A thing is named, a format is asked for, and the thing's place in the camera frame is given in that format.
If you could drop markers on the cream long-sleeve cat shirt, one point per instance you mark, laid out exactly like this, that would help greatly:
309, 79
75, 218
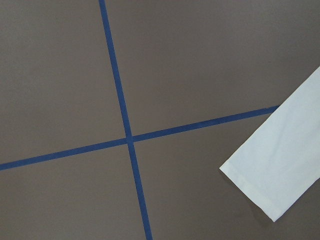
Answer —
281, 159

